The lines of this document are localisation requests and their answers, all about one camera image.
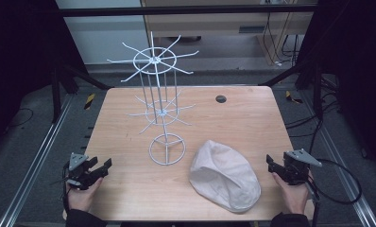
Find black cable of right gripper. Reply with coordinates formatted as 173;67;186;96
306;158;364;206

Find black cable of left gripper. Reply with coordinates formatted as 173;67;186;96
60;166;71;213

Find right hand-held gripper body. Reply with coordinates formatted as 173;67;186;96
281;148;323;186

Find black horizontal frame bar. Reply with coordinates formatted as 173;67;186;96
57;3;319;18

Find person's right hand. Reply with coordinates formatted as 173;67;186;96
271;171;315;216

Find wooden office desk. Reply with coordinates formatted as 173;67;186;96
141;0;318;66

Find yellow black striped tape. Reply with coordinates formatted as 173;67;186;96
83;93;96;111
284;90;303;105

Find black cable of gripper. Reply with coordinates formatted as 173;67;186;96
60;166;71;213
306;158;364;206

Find metal floor rail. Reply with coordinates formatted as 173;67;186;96
0;94;75;227
302;91;376;227

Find hanging black desk cables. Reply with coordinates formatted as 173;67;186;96
262;11;301;67

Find person's left hand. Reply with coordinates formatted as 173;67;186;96
65;177;104;213

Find white flat cap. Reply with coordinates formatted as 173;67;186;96
188;139;263;214

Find white wire hat rack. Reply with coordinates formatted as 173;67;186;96
106;30;200;166

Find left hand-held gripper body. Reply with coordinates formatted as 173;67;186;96
62;152;99;191

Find black floor cable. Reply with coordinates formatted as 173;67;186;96
6;107;35;130

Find black metal stand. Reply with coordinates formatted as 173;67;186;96
258;60;324;121
49;61;113;125

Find bundle of black floor cables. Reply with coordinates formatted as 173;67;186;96
284;74;343;155

